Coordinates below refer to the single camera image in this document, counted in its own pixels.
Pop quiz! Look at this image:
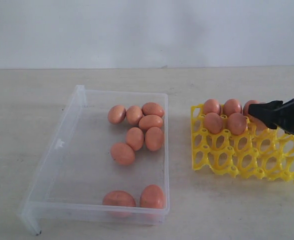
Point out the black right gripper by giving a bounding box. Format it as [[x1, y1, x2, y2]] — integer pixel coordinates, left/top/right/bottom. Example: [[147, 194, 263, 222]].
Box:
[[248, 98, 294, 135]]

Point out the brown egg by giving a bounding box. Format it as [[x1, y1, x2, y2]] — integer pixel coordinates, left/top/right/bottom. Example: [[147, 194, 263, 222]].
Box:
[[126, 105, 144, 126], [138, 114, 164, 131], [251, 117, 268, 131], [242, 99, 260, 116], [222, 98, 243, 117], [203, 112, 223, 134], [107, 105, 126, 125], [141, 102, 165, 118], [202, 98, 222, 115], [125, 127, 145, 151], [145, 126, 165, 152], [110, 142, 135, 166], [139, 184, 166, 209], [102, 190, 136, 218], [226, 112, 247, 136]]

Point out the yellow plastic egg tray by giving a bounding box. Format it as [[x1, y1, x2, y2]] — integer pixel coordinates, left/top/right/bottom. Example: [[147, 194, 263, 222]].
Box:
[[190, 104, 294, 182]]

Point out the clear plastic container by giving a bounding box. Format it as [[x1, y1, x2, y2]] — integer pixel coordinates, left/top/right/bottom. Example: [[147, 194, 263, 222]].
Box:
[[18, 85, 170, 236]]

